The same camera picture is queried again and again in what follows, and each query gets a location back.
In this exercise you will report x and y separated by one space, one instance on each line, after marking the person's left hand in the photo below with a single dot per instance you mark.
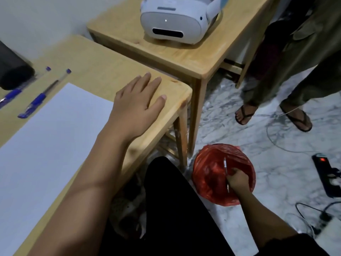
133 109

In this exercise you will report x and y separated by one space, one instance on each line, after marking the person's right hand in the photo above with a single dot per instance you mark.
239 181

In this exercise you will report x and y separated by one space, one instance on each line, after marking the person's left middle finger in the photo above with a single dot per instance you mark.
145 81

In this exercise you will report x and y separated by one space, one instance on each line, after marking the person's left thumb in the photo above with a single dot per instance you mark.
159 101

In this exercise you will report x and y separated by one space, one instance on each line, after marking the person's right fingers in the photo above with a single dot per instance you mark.
232 178

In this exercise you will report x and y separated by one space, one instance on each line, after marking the white pen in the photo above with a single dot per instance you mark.
225 166

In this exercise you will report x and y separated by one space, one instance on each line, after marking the person's left forearm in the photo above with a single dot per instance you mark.
85 189

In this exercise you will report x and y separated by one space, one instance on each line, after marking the person's right forearm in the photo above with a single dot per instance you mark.
262 218

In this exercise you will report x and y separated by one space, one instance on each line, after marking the red plastic bag bin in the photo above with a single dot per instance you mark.
210 173

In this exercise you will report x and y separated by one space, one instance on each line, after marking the wooden table with headset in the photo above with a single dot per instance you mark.
186 58

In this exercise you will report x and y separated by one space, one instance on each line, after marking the wooden desk with paper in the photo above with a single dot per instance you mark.
88 69

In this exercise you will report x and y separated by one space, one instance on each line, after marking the black sandal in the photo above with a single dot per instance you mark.
299 118
246 114

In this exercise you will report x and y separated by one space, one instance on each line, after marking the white VR headset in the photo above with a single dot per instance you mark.
175 21

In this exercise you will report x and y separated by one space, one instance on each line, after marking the person's black trousers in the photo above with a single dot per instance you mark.
170 210

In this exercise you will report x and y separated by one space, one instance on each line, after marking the person's black sleeve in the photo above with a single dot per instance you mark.
293 246

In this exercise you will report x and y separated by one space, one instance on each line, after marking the black power strip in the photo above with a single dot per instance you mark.
326 173

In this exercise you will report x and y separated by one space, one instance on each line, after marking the grey patterned cloth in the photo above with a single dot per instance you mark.
127 207

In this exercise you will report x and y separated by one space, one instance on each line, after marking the blue gel pen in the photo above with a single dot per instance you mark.
37 99
13 93

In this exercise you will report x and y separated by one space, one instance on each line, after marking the white paper sheet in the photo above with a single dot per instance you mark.
48 146

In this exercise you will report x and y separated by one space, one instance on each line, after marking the dark cloth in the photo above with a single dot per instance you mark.
271 45

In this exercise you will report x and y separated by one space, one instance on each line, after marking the black cylindrical case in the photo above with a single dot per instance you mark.
13 69

